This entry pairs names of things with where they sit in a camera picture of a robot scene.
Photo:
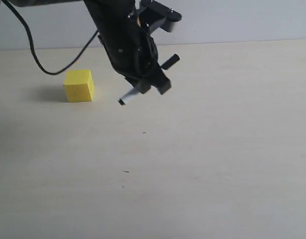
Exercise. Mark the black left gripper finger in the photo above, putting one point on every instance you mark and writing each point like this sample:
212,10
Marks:
142,87
161,82

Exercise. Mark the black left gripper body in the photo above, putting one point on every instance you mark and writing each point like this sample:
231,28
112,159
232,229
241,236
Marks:
131,50

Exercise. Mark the black and white marker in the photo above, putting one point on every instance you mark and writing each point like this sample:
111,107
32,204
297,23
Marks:
133,92

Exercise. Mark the yellow foam cube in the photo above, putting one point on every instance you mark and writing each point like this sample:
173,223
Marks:
79,86

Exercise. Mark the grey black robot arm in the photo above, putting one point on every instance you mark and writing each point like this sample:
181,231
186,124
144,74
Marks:
118,6

